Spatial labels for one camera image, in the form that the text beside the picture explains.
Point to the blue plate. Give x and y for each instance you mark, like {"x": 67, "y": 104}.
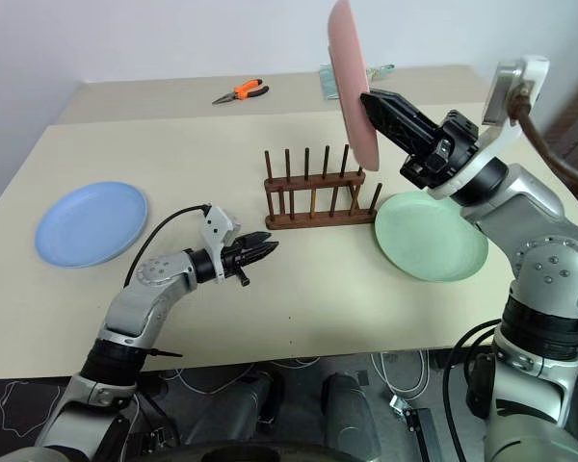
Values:
{"x": 89, "y": 223}

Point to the dark round robot torso rim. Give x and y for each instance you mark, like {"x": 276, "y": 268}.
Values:
{"x": 270, "y": 452}

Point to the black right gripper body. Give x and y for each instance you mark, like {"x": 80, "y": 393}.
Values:
{"x": 445, "y": 154}

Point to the black zip tie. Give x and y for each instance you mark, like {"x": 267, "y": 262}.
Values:
{"x": 166, "y": 353}

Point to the black box with metal bracket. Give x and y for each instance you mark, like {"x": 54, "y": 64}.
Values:
{"x": 419, "y": 428}

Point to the dark grey rounded shape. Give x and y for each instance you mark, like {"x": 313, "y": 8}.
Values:
{"x": 250, "y": 404}
{"x": 349, "y": 414}

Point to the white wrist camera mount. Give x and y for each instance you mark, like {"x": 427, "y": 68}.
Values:
{"x": 534, "y": 72}
{"x": 216, "y": 226}

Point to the pink plate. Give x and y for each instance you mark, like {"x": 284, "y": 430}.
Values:
{"x": 351, "y": 86}

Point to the green plate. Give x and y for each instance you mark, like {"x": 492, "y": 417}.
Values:
{"x": 426, "y": 240}

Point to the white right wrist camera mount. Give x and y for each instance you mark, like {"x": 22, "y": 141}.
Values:
{"x": 534, "y": 72}

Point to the teal plastic packet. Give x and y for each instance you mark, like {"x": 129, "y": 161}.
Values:
{"x": 328, "y": 83}

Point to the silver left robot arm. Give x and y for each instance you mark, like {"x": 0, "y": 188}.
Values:
{"x": 139, "y": 303}

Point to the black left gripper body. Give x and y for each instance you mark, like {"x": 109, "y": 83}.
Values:
{"x": 232, "y": 262}

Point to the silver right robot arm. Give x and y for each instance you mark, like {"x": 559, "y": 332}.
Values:
{"x": 539, "y": 269}

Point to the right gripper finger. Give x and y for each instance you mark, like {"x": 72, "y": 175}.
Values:
{"x": 397, "y": 120}

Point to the wooden dish rack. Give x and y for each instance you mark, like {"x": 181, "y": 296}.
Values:
{"x": 313, "y": 220}

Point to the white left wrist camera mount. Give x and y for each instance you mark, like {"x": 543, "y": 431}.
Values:
{"x": 216, "y": 226}

